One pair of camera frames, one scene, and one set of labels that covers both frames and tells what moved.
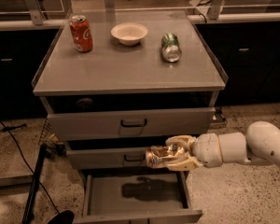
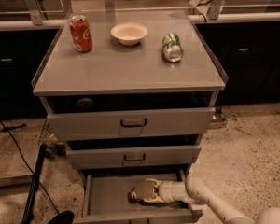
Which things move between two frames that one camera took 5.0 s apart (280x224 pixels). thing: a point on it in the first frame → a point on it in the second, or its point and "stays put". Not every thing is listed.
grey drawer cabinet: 149,76 stays put
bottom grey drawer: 138,196 stays put
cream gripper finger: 181,138 → 158,183
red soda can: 81,34 stays put
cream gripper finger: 186,164 → 154,199
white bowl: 129,34 stays put
